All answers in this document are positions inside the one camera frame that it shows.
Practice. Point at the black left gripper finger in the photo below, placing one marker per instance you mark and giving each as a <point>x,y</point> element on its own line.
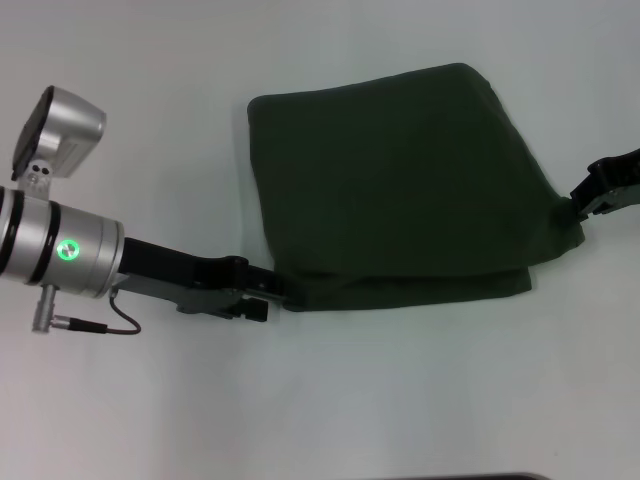
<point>265,285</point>
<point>247,310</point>

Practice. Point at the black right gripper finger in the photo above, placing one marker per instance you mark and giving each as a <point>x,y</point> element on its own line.
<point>590,192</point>

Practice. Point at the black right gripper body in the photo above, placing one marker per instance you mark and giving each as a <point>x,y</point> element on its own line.
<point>622,172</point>

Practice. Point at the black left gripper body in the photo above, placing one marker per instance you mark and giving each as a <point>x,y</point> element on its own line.
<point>180,277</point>

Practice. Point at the dark green FREE! t-shirt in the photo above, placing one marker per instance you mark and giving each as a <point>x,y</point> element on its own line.
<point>400,185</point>

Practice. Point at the silver left wrist depth camera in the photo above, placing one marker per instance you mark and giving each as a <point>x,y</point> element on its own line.
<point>55,135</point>

